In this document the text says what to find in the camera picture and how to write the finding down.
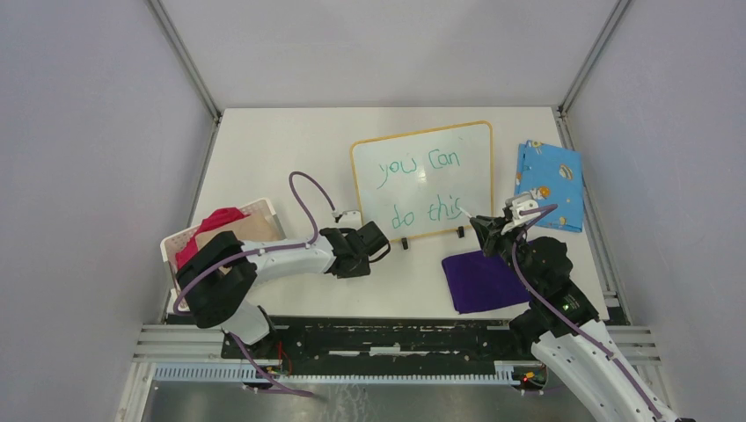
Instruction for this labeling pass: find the purple cloth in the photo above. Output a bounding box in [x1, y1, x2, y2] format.
[442, 251, 530, 314]

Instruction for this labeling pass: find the white slotted cable duct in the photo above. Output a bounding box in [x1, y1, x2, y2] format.
[153, 363, 520, 387]

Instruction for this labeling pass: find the left aluminium frame post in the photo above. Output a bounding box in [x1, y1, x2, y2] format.
[144, 0, 223, 124]

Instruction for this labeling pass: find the tan cloth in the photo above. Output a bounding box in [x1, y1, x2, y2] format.
[196, 214, 281, 249]

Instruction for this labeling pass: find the yellow framed whiteboard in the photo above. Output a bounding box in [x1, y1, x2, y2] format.
[349, 120, 495, 240]

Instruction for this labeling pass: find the blue cartoon cloth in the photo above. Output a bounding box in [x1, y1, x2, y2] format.
[515, 140, 584, 233]

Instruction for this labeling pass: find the aluminium frame post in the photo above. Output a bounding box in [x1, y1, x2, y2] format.
[557, 0, 633, 116]
[144, 0, 223, 124]

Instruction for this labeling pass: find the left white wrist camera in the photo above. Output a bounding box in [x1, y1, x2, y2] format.
[333, 209, 362, 229]

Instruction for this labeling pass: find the white plastic basket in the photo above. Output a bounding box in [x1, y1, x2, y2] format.
[160, 198, 286, 314]

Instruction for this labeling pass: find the red cloth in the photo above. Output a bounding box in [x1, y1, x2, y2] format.
[175, 207, 246, 270]

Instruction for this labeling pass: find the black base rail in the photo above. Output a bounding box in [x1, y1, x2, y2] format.
[247, 316, 535, 375]

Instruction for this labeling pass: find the right aluminium frame post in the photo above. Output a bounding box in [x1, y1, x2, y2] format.
[557, 0, 633, 116]

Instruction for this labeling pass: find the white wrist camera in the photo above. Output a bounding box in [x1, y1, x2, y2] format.
[501, 192, 556, 235]
[333, 209, 362, 229]

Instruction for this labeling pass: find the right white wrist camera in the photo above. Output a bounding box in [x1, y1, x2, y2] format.
[501, 192, 556, 235]

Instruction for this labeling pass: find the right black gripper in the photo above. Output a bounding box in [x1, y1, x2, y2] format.
[470, 215, 539, 294]

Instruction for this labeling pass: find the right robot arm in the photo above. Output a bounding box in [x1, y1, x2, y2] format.
[470, 215, 681, 421]

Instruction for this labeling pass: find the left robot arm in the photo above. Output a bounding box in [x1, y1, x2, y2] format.
[174, 222, 391, 359]

